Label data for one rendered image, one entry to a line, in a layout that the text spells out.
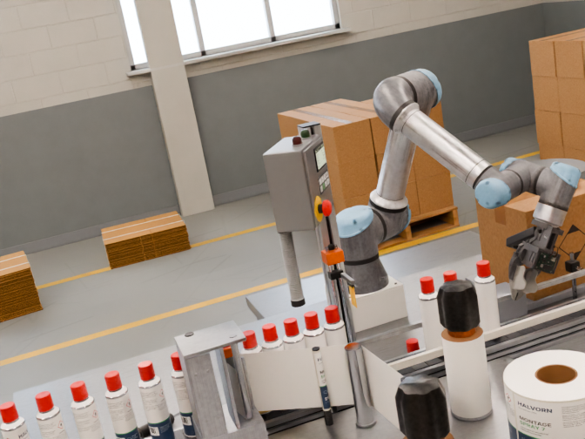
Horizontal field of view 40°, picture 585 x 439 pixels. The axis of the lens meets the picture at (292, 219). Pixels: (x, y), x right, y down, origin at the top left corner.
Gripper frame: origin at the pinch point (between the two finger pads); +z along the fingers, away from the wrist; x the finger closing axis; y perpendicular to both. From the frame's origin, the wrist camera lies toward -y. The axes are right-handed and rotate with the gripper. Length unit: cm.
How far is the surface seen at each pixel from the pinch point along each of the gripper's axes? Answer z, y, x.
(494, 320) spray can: 7.3, 2.6, -5.2
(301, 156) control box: -17, 1, -68
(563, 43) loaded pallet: -133, -299, 197
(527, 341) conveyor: 9.8, 5.6, 4.3
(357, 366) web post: 21, 21, -48
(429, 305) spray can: 7.9, 2.0, -24.1
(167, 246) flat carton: 96, -433, 12
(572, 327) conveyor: 3.5, 5.3, 16.6
